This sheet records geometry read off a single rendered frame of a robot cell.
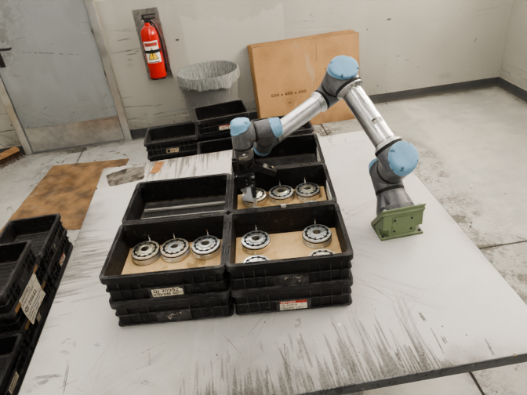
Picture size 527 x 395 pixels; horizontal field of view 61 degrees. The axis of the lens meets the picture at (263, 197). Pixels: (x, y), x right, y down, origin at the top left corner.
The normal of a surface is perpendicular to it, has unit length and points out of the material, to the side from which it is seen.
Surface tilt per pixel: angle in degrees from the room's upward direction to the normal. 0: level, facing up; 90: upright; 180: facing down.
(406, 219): 90
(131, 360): 0
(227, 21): 90
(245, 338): 0
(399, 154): 48
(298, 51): 82
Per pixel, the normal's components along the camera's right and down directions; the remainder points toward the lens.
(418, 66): 0.12, 0.52
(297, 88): 0.11, 0.33
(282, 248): -0.11, -0.84
